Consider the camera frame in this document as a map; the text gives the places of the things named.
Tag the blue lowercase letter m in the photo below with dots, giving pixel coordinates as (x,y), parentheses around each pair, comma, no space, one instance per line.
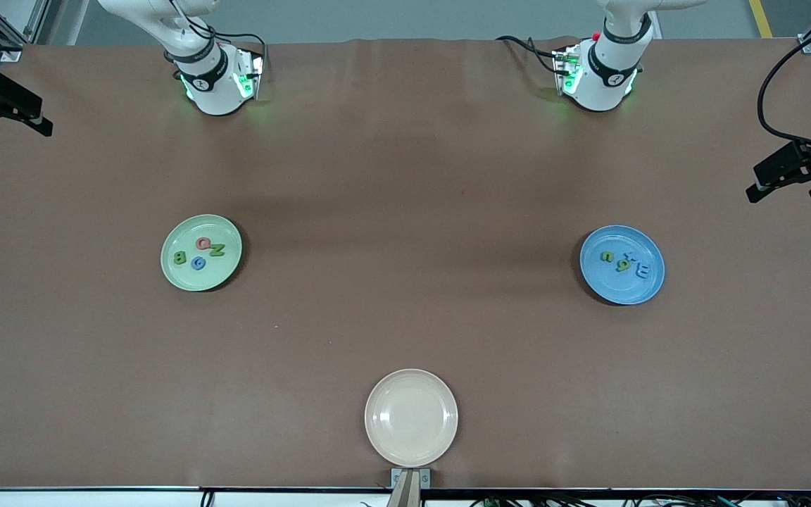
(643,270)

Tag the blue lowercase letter t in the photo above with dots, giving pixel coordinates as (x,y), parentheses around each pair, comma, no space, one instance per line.
(632,257)

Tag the green lowercase letter g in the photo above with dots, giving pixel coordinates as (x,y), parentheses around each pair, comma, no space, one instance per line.
(621,265)

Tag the green capital letter B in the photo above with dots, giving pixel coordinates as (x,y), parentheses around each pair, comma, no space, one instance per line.
(180,258)

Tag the red capital letter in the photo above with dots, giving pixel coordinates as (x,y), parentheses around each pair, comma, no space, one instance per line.
(198,243)

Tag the blue capital letter G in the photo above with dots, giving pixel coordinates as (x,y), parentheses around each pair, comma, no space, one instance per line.
(193,263)

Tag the green capital letter N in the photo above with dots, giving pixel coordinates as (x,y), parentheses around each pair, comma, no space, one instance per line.
(217,250)

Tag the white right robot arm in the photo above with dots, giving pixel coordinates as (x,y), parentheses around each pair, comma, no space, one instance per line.
(212,84)

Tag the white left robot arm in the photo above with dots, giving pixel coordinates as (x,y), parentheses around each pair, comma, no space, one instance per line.
(606,77)

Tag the grey aluminium strut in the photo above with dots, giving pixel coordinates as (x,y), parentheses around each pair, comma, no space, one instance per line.
(43,21)

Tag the blue plate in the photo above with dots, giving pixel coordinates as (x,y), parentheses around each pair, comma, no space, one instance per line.
(624,285)

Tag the silver base connector box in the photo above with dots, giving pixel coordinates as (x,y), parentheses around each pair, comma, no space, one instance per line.
(249,74)
(566,70)

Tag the light green plate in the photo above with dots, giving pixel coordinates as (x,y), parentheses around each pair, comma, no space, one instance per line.
(215,278)

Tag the brown table mat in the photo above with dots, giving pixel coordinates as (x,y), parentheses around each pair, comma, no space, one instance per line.
(405,317)

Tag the beige plate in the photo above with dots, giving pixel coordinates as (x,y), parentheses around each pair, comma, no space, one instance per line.
(411,417)

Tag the white table edge rail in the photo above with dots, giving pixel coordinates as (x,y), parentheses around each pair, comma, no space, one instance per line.
(96,500)

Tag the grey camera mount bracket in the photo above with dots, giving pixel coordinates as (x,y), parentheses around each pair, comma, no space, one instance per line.
(410,486)

